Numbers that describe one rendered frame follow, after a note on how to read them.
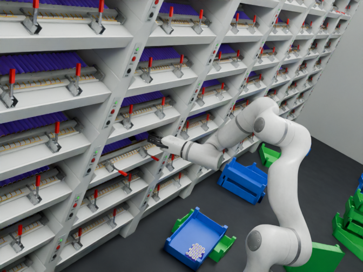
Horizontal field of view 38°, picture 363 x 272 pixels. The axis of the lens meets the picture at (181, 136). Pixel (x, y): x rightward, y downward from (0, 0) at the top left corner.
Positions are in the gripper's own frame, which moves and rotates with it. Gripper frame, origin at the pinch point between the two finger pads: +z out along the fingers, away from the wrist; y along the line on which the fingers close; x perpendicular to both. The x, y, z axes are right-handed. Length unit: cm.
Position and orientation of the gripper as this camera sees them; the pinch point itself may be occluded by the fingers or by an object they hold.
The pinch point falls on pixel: (153, 138)
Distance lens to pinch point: 228.6
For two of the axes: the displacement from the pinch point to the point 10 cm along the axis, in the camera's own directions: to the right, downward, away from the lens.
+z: -8.9, -3.0, 3.4
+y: -4.1, 1.9, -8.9
